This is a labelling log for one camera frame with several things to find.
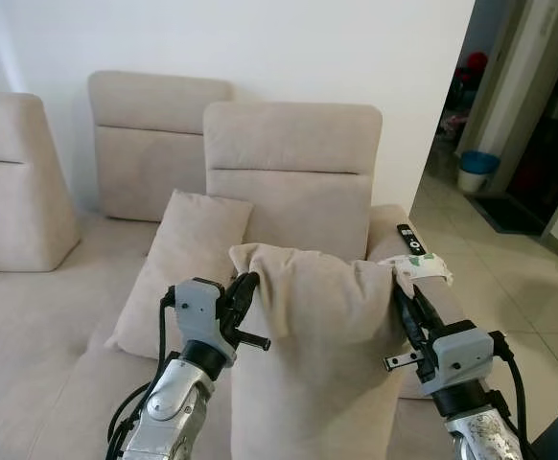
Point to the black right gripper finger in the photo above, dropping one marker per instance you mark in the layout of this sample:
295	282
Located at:
408	316
427	314

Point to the red toy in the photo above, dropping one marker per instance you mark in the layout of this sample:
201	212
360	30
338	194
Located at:
474	65

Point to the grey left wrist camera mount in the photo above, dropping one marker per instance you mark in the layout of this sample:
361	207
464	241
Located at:
197	311

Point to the black remote control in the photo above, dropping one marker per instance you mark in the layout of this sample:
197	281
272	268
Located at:
410	240

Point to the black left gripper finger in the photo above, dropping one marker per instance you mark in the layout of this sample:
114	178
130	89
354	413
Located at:
252	339
243	299

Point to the dark doormat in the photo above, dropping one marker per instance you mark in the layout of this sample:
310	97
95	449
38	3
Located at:
509	216

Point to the large beige pillow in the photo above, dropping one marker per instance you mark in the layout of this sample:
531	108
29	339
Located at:
317	335

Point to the beige square throw pillow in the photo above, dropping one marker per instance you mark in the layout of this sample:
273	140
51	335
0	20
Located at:
183	249

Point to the beige door frame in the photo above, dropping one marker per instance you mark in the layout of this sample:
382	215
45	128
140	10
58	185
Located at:
528	77

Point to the beige sofa backrest cushion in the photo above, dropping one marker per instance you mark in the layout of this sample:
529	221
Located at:
298	192
154	153
20	192

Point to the white bin with blue rim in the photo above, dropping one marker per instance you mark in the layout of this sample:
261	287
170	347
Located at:
477	172

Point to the green and white patterned cloth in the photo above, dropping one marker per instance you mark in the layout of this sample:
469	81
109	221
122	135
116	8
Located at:
423	266

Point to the beige fabric sectional sofa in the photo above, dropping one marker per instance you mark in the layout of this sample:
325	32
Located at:
30	326

